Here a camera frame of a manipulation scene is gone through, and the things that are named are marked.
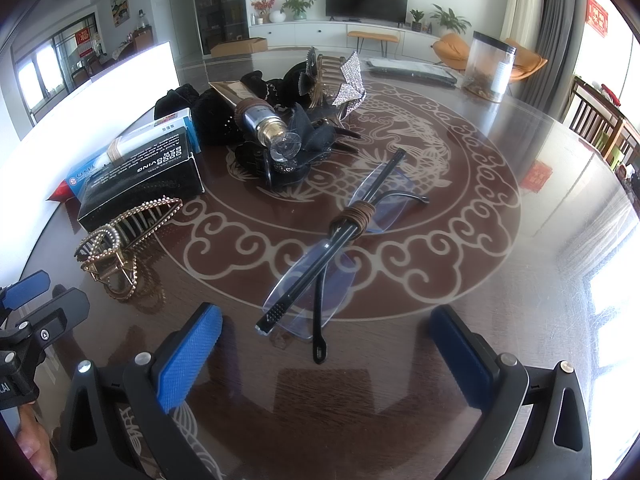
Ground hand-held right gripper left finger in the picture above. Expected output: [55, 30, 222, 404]
[57, 302, 223, 480]

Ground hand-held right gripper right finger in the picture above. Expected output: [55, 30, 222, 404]
[430, 305, 593, 480]

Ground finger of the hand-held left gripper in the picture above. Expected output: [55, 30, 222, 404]
[17, 287, 91, 361]
[0, 270, 52, 311]

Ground gold pearl hair claw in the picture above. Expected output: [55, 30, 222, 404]
[75, 197, 183, 302]

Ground rimless eyeglasses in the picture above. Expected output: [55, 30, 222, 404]
[262, 167, 431, 365]

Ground black cardboard box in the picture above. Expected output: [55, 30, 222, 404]
[76, 126, 206, 233]

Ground brown rubber band bundle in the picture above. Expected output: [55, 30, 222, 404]
[330, 201, 377, 236]
[106, 136, 132, 164]

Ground blue white ointment box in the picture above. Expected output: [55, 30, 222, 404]
[65, 107, 201, 198]

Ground black velvet scrunchie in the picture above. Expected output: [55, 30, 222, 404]
[240, 70, 301, 111]
[154, 85, 198, 122]
[192, 87, 247, 147]

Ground black mesh bow hair clip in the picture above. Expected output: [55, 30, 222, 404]
[227, 102, 362, 192]

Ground silver rhinestone bow hair clip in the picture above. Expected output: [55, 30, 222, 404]
[330, 51, 369, 112]

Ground black lace hair clip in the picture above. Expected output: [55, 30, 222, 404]
[280, 46, 322, 106]

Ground clear hair claw clip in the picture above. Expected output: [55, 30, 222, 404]
[314, 54, 351, 108]

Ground dark wooden desktop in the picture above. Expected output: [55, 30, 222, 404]
[0, 50, 640, 480]

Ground person's left hand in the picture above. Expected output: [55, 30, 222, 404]
[15, 402, 58, 480]

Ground white board panel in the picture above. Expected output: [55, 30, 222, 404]
[0, 40, 182, 286]

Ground red door sign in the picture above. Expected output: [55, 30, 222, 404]
[75, 29, 96, 59]

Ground wooden dining chair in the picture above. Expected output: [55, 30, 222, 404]
[602, 115, 640, 172]
[567, 76, 624, 151]

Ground flat clear plastic bag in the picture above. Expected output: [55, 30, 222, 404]
[365, 57, 459, 87]

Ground clear plastic canister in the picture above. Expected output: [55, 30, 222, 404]
[462, 31, 516, 104]

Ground orange lounge chair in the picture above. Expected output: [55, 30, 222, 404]
[502, 37, 549, 82]
[432, 34, 474, 69]

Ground orange bench stool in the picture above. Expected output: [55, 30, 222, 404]
[347, 30, 401, 59]

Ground grey curtain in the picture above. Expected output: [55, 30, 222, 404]
[530, 0, 594, 121]

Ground large potted plant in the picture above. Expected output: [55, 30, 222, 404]
[430, 4, 472, 37]

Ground glass display cabinet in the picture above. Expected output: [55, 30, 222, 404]
[190, 0, 249, 56]

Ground white television cabinet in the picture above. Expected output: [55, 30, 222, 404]
[247, 19, 476, 61]

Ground red flower bouquet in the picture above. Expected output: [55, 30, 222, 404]
[250, 0, 279, 25]

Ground white curtain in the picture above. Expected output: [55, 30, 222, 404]
[500, 0, 549, 44]

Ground green leafy potted plant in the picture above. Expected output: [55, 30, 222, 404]
[281, 0, 317, 21]

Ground red window decoration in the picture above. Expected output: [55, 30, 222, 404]
[587, 0, 611, 36]

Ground black flat television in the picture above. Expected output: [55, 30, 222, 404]
[325, 0, 409, 24]

